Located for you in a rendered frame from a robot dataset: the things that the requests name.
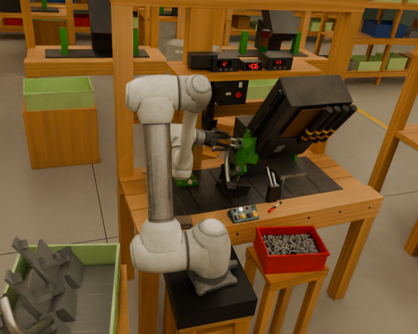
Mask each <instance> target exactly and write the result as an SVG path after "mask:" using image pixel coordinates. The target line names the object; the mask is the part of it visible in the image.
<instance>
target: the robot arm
mask: <svg viewBox="0 0 418 334"><path fill-rule="evenodd" d="M211 96H212V88H211V83H210V81H209V79H208V78H207V77H206V76H203V75H201V74H194V75H191V76H172V75H150V76H143V77H140V78H137V79H135V80H132V81H130V82H129V83H127V84H126V93H125V104H126V106H127V108H128V109H129V110H130V111H132V112H135V113H137V116H138V118H139V121H140V122H141V123H143V137H144V151H145V170H146V184H147V210H148V219H146V221H145V222H144V223H143V224H142V226H141V234H140V235H135V237H134V238H133V239H132V242H131V244H130V253H131V260H132V264H133V266H134V267H136V268H137V269H138V270H141V271H144V272H149V273H170V272H179V271H183V270H185V271H186V272H187V274H188V276H189V278H190V279H191V281H192V283H193V285H194V287H195V289H196V294H197V295H198V296H203V295H204V294H205V293H207V292H211V291H213V290H217V289H219V288H223V287H226V286H231V285H236V284H237V279H236V278H235V277H234V276H233V275H232V273H231V272H230V270H231V269H233V268H235V267H237V266H238V262H237V260H230V255H231V241H230V237H229V234H228V231H227V229H226V227H225V226H224V224H223V223H222V222H221V221H219V220H217V219H203V220H201V221H199V222H198V223H197V224H196V225H195V226H194V227H193V228H191V229H189V230H186V231H182V229H181V227H180V223H179V222H178V221H177V220H176V219H175V218H174V210H173V178H172V175H173V177H174V178H175V179H176V180H187V179H188V178H189V177H190V175H191V172H192V167H193V154H192V145H198V146H202V145H206V146H210V147H212V149H213V150H212V152H214V151H229V150H230V149H235V148H238V147H237V145H234V144H230V145H228V144H224V143H222V142H220V141H218V139H227V140H228V141H233V142H236V139H235V137H231V136H230V135H229V133H227V132H224V131H220V130H218V129H216V128H213V129H212V132H208V131H204V130H203V129H197V128H195V126H196V120H197V116H198V114H199V113H200V112H202V111H203V110H204V109H205V108H206V107H207V106H208V104H209V102H210V100H211ZM174 111H184V114H183V120H182V124H177V123H173V124H170V123H171V122H172V120H173V116H174ZM215 133H217V134H220V135H224V136H220V135H216V134H215ZM171 144H172V153H171ZM215 145H217V146H222V147H224V148H216V147H214V146H215Z"/></svg>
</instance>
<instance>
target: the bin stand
mask: <svg viewBox="0 0 418 334"><path fill-rule="evenodd" d="M245 256H246V260H245V266H244V271H245V273H246V275H247V278H248V280H249V282H250V284H251V286H252V287H253V283H254V280H255V274H256V270H257V268H258V270H259V271H260V272H261V274H262V276H263V277H264V278H265V280H266V283H265V284H264V287H263V292H262V296H261V301H260V304H259V309H258V313H257V318H256V321H255V327H254V330H253V334H266V332H267V328H268V325H269V320H270V317H271V312H272V309H273V304H274V301H275V297H276V294H277V291H278V290H280V291H279V296H278V299H277V303H276V306H275V311H274V314H273V319H272V322H271V326H270V329H269V332H270V334H280V330H281V326H282V324H283V320H284V317H285V313H286V310H287V306H288V303H289V299H290V296H291V292H292V289H293V286H296V285H299V284H303V283H306V282H309V284H308V286H307V290H306V293H305V296H304V299H303V303H302V306H301V309H300V312H299V316H298V318H297V322H296V324H295V328H294V331H293V334H306V332H307V329H308V326H309V323H310V320H311V317H312V314H313V311H314V307H315V305H316V302H317V300H318V296H319V294H320V290H321V288H322V284H323V282H324V278H326V277H327V275H328V271H329V267H327V265H324V267H325V269H323V271H315V272H292V273H279V274H264V272H263V269H262V267H261V263H260V261H259V258H258V255H257V253H256V250H255V247H254V246H252V247H247V248H246V252H245Z"/></svg>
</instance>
